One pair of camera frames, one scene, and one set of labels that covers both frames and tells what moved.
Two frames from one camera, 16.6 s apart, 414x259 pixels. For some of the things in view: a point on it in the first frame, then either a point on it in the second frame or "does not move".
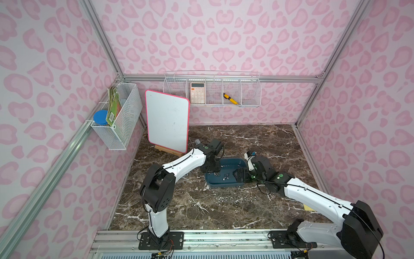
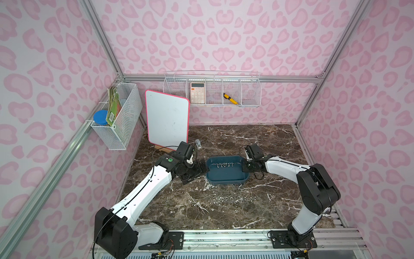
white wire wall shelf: [216, 87] does not move
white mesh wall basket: [117, 136] does not move
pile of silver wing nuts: [223, 178] → [225, 165]
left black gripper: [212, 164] → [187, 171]
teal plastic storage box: [226, 177] does not move
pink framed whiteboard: [167, 121] does not move
